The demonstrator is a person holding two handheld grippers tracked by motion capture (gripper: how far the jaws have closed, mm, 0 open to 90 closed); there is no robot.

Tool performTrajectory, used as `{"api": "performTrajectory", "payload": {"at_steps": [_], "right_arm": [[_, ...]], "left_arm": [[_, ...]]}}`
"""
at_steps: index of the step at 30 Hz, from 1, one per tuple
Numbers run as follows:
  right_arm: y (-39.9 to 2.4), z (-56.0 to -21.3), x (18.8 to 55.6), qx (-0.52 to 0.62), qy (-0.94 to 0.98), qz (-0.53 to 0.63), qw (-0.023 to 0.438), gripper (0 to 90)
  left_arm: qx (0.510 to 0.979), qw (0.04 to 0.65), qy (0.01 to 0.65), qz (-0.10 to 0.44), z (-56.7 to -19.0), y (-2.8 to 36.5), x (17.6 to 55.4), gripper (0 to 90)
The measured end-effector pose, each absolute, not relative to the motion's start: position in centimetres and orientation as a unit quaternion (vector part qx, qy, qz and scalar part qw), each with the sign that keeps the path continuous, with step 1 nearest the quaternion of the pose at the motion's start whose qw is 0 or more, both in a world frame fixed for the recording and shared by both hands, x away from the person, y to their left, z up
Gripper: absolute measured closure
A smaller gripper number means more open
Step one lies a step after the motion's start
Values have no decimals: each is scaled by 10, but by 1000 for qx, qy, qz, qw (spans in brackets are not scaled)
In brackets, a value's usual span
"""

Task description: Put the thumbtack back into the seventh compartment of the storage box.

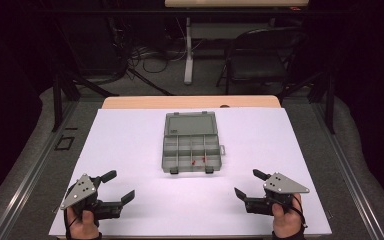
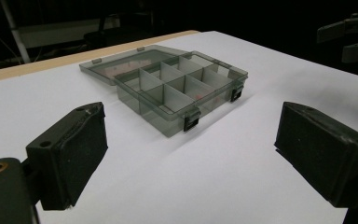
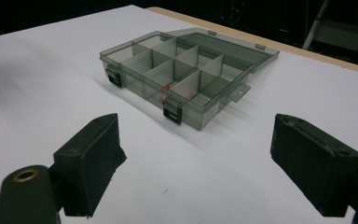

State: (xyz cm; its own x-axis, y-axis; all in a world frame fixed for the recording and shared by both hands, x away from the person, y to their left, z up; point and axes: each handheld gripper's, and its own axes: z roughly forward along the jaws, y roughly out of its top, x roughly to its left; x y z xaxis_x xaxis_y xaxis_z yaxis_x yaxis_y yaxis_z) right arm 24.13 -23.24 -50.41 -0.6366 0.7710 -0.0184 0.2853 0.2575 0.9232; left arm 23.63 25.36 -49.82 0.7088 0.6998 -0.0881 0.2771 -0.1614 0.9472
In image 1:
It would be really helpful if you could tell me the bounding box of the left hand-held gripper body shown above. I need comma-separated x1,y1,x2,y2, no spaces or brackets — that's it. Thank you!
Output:
60,173,125,222

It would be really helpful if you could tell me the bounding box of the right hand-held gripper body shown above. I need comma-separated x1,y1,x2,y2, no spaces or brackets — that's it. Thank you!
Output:
244,171,311,216

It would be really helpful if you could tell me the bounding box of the grey transparent plastic organizer box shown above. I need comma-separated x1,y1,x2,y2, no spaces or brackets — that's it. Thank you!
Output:
161,111,226,175

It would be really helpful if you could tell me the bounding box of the person's left hand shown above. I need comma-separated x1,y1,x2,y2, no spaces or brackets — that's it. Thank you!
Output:
66,205,101,240

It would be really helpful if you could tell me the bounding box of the person's right hand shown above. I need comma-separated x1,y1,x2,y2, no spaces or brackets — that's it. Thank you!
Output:
272,193,303,239

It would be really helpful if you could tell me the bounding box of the white table sheet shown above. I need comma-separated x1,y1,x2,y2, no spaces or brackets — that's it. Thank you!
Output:
48,107,333,238

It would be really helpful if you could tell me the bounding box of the black folding chair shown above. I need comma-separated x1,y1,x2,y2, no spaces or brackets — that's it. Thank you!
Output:
215,27,310,97

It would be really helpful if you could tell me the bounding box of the white desk leg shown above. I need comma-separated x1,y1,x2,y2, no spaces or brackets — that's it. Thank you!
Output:
183,17,195,86

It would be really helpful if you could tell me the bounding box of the black wrist cord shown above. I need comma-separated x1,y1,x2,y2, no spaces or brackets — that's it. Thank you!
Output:
63,207,81,240
289,195,309,230

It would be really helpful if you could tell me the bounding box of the aluminium floor rail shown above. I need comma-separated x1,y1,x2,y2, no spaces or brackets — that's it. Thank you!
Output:
0,99,81,240
311,102,384,240

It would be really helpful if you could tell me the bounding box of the black metal frame stand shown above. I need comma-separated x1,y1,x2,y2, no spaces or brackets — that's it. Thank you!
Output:
50,70,121,133
278,70,336,135

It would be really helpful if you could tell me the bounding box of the bundle of floor cables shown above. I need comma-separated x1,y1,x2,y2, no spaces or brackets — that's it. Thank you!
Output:
126,41,188,75

